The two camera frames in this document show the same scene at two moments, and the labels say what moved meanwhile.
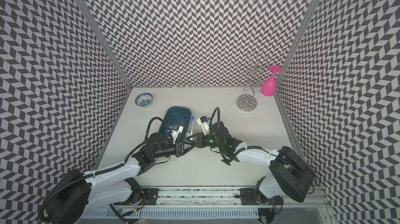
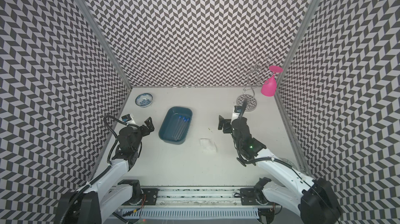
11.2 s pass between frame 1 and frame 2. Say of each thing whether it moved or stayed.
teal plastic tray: stayed
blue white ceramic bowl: stayed
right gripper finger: moved
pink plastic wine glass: stayed
